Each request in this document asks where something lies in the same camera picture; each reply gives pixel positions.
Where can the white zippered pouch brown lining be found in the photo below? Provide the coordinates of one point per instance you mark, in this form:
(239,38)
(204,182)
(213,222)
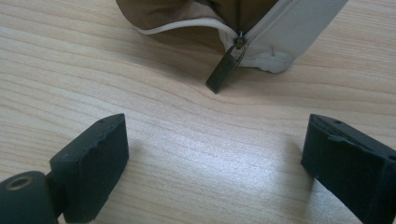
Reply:
(274,34)

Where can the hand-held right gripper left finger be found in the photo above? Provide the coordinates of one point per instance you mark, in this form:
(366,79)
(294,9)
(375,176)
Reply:
(91,174)

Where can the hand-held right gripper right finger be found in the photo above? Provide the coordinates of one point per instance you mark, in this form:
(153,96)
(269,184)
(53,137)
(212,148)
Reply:
(351,165)

